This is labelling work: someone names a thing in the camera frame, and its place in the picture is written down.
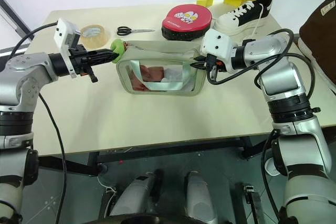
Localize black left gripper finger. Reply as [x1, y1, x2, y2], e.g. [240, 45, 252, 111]
[90, 48, 113, 58]
[90, 55, 118, 66]

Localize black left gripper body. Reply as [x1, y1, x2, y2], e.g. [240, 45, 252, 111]
[69, 45, 99, 83]

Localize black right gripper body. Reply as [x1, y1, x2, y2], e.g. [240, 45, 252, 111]
[202, 54, 227, 74]

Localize green plush keychain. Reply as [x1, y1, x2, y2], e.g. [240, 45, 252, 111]
[109, 39, 127, 65]

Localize green clear-window zip pouch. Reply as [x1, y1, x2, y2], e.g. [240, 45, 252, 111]
[115, 40, 208, 97]

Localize white item inside pouch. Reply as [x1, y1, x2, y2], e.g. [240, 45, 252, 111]
[160, 67, 184, 83]

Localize red item inside pouch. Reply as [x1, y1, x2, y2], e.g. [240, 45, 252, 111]
[131, 64, 165, 91]

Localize clear packing tape roll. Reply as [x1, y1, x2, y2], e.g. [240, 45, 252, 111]
[79, 24, 111, 48]

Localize red round punching pad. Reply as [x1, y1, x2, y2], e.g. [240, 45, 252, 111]
[160, 4, 213, 42]

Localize white and black sneaker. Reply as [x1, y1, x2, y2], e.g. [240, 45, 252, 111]
[211, 0, 274, 36]

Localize dark slanted pole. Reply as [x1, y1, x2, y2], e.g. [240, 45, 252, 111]
[0, 0, 33, 34]

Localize white round cup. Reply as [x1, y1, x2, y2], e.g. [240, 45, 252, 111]
[264, 155, 281, 177]

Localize silver right robot leg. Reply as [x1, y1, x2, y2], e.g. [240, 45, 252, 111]
[184, 170, 219, 224]

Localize silver robot leg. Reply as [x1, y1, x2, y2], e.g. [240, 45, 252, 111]
[184, 170, 219, 224]
[109, 172, 164, 217]

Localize silver left robot leg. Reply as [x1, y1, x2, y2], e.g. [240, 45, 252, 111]
[109, 172, 164, 217]

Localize black floor stand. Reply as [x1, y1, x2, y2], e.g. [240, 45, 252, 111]
[236, 183, 266, 224]

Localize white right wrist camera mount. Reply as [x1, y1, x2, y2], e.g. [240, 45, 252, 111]
[200, 29, 238, 74]

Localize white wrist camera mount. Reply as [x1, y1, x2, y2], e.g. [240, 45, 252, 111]
[200, 29, 238, 74]
[54, 18, 82, 78]

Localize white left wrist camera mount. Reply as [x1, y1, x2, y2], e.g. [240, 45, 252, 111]
[54, 18, 82, 78]

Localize black-handled scissors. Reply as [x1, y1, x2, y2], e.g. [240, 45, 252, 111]
[116, 26, 156, 36]

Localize black metal table frame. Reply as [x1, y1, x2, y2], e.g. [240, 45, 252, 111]
[38, 134, 265, 178]

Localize thin white floor cable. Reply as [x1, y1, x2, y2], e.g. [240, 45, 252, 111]
[96, 175, 117, 216]

